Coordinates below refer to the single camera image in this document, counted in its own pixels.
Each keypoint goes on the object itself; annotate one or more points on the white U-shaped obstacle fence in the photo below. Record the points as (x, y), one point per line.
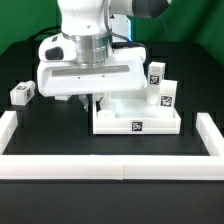
(210, 167)

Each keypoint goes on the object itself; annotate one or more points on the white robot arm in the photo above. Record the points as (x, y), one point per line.
(82, 59)

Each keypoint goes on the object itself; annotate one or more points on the white square table top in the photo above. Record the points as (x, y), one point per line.
(134, 116)

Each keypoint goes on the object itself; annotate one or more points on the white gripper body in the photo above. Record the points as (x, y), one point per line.
(60, 74)

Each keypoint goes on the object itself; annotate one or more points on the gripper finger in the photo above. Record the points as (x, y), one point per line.
(84, 99)
(101, 100)

